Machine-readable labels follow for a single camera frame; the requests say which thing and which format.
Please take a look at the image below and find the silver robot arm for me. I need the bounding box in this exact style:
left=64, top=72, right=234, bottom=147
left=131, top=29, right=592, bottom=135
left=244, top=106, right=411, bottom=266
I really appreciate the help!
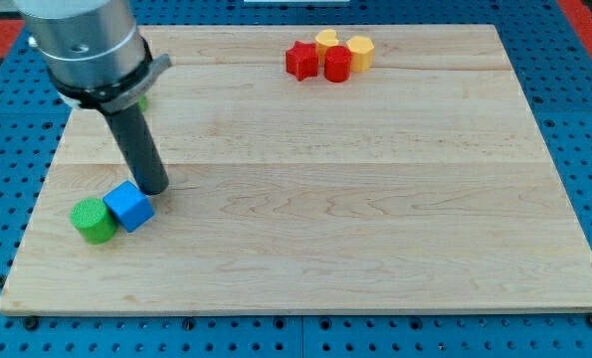
left=14, top=0, right=172, bottom=114

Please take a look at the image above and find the red star block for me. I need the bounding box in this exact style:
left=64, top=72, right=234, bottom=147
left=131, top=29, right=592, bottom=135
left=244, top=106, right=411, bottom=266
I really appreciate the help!
left=286, top=41, right=319, bottom=82

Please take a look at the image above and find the green star block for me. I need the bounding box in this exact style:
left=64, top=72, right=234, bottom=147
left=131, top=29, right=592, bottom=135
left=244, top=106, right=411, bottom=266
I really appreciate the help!
left=138, top=95, right=147, bottom=112

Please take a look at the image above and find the wooden board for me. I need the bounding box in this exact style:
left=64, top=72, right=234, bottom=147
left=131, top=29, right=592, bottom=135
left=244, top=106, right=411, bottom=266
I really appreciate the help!
left=0, top=25, right=592, bottom=316

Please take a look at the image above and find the red cylinder block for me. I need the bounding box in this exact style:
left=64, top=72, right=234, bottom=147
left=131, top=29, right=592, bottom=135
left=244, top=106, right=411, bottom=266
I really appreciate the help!
left=324, top=46, right=352, bottom=83

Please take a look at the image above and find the yellow heart block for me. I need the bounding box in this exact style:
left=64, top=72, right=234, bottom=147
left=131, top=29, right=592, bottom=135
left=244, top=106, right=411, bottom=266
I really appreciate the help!
left=314, top=29, right=339, bottom=65

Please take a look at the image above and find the yellow hexagon block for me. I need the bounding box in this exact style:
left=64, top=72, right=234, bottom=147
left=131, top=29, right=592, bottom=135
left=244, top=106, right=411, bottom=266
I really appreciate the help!
left=346, top=36, right=375, bottom=73

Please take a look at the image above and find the blue cube block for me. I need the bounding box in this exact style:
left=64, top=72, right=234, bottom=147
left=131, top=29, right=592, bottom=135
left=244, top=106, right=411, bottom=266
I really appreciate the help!
left=102, top=181, right=154, bottom=233

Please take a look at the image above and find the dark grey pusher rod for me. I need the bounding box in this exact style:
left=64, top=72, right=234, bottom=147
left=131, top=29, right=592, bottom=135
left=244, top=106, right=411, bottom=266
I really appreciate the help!
left=103, top=104, right=169, bottom=196

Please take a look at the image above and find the green cylinder block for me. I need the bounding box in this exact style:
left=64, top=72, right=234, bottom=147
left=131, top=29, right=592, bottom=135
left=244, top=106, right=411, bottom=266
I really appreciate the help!
left=70, top=198, right=117, bottom=245

